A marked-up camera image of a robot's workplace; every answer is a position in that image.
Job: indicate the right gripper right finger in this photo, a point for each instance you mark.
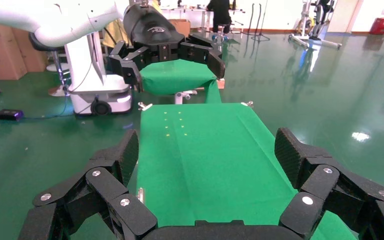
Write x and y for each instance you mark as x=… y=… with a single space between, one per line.
x=289 y=155

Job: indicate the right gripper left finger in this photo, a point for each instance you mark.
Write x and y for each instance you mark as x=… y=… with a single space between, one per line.
x=112 y=185

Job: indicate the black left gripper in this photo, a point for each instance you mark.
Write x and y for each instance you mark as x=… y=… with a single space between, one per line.
x=152 y=30

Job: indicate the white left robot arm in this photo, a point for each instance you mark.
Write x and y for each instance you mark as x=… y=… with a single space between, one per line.
x=29 y=16

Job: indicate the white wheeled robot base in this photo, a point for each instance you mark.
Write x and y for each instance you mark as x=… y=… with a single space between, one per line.
x=109 y=99

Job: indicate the tan cardboard box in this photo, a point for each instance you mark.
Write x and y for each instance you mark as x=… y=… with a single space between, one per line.
x=182 y=27

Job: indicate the large brown cardboard box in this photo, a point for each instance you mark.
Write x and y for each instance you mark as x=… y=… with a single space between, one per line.
x=0 y=49
x=23 y=53

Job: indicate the red box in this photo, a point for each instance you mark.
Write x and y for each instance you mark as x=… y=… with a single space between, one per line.
x=381 y=26

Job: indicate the small draped green cloth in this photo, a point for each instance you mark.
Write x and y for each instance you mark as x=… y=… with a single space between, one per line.
x=175 y=78

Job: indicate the stool with blue wheels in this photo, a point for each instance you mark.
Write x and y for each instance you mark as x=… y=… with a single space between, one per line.
x=224 y=26

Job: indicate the person in black clothes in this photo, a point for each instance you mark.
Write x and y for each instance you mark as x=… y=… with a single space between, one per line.
x=220 y=13

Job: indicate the large green table cloth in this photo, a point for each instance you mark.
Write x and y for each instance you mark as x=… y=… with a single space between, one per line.
x=212 y=159

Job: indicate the black tripod stand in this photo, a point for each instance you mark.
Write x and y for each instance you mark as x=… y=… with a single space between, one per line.
x=260 y=38

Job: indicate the black power adapter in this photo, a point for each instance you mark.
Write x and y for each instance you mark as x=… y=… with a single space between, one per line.
x=9 y=114

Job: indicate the white frame rig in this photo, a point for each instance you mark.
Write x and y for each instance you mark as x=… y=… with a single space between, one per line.
x=318 y=18

